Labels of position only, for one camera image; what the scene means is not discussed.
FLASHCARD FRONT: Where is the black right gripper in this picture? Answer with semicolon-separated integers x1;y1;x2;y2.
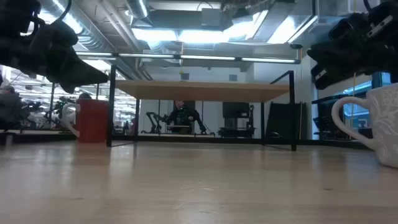
306;0;398;91

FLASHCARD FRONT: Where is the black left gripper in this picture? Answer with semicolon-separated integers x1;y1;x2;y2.
0;18;109;94

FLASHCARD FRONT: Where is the red mug white handle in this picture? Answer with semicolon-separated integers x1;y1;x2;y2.
60;98;110;144

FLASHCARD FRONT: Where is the white embossed mug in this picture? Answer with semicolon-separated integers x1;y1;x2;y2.
331;83;398;169

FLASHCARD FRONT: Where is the black perforated cabinet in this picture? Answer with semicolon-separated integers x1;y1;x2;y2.
312;93;374;141

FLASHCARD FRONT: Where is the black leaning panel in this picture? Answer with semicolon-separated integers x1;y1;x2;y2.
266;101;307;140

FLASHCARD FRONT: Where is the black monitor cart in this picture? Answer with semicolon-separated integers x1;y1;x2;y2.
217;101;257;138

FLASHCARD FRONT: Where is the long light strip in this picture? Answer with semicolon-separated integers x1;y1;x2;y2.
76;51;302;65

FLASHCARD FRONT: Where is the grey ceiling box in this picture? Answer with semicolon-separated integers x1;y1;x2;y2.
200;7;224;28

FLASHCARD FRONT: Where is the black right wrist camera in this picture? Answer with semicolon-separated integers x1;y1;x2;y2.
328;17;354;41

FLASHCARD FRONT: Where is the silver round ventilation duct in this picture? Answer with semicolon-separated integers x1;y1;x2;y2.
126;0;149;19

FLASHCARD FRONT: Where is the black table edge rail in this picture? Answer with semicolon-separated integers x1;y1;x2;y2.
0;132;374;149

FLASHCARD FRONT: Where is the wooden shelf black metal frame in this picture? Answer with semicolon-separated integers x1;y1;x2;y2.
106;64;297;152

